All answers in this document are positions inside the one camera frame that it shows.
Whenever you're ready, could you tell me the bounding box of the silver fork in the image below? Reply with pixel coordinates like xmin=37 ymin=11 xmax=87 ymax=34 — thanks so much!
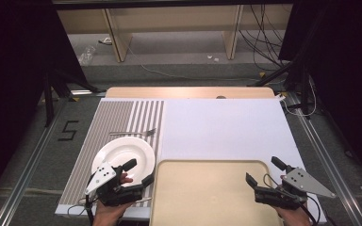
xmin=108 ymin=127 xmax=157 ymax=137

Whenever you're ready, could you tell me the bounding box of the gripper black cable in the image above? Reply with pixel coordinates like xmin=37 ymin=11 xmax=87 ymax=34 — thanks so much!
xmin=67 ymin=173 xmax=97 ymax=226
xmin=262 ymin=173 xmax=322 ymax=226

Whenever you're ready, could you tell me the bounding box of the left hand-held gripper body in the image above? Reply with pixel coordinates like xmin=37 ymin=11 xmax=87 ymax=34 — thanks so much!
xmin=85 ymin=161 xmax=146 ymax=207

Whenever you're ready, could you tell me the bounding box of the small black white object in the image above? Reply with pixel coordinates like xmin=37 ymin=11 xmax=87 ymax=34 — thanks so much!
xmin=97 ymin=37 xmax=114 ymax=47

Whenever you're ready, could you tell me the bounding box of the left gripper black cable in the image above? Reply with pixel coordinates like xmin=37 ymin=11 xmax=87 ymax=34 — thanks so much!
xmin=67 ymin=173 xmax=97 ymax=226

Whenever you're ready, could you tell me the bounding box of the light wooden shelf unit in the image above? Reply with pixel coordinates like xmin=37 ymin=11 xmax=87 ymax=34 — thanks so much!
xmin=56 ymin=4 xmax=294 ymax=64

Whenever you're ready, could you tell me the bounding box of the white deep plate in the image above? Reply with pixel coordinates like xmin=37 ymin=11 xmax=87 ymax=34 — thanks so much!
xmin=90 ymin=136 xmax=156 ymax=188

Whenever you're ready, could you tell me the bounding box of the bundle of black cables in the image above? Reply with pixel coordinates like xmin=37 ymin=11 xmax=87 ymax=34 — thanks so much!
xmin=239 ymin=4 xmax=294 ymax=72

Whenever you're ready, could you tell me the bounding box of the aluminium floor rail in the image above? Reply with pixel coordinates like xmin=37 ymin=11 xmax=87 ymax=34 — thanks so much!
xmin=286 ymin=93 xmax=362 ymax=226
xmin=0 ymin=96 xmax=69 ymax=226

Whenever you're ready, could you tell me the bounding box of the black tripod stand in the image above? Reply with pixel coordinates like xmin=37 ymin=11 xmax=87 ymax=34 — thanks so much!
xmin=247 ymin=58 xmax=319 ymax=119
xmin=41 ymin=69 xmax=101 ymax=128

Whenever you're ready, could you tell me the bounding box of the clear plastic bag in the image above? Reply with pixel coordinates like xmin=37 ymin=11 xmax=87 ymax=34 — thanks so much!
xmin=77 ymin=44 xmax=97 ymax=67

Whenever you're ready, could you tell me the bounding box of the white cable by stand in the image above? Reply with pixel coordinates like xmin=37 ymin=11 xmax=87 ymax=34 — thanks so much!
xmin=278 ymin=74 xmax=319 ymax=119

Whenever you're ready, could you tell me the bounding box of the grey striped placemat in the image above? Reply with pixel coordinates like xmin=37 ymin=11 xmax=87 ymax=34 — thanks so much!
xmin=58 ymin=99 xmax=166 ymax=209

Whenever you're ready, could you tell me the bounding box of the person's left hand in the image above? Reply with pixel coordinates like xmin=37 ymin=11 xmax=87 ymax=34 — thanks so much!
xmin=92 ymin=172 xmax=134 ymax=226

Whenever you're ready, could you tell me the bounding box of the person's right hand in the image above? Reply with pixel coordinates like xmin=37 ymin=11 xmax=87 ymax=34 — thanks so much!
xmin=274 ymin=205 xmax=314 ymax=226

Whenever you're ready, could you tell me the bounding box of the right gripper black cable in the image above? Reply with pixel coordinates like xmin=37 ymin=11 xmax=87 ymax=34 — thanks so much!
xmin=262 ymin=173 xmax=322 ymax=226

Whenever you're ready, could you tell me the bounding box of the dark curtain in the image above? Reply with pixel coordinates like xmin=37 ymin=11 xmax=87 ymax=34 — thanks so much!
xmin=0 ymin=0 xmax=90 ymax=215
xmin=278 ymin=0 xmax=362 ymax=186

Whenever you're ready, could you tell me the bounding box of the beige plastic tray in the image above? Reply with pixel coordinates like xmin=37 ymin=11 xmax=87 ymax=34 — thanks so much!
xmin=149 ymin=159 xmax=285 ymax=226

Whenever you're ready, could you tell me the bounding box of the white table cover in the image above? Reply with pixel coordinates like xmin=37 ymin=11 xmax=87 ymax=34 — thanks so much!
xmin=55 ymin=97 xmax=328 ymax=224

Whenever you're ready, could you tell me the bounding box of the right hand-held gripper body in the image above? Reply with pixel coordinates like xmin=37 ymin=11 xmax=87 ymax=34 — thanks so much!
xmin=254 ymin=167 xmax=337 ymax=211

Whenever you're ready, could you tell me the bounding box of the silver table knife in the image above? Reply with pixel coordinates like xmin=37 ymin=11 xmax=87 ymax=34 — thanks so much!
xmin=131 ymin=196 xmax=154 ymax=204

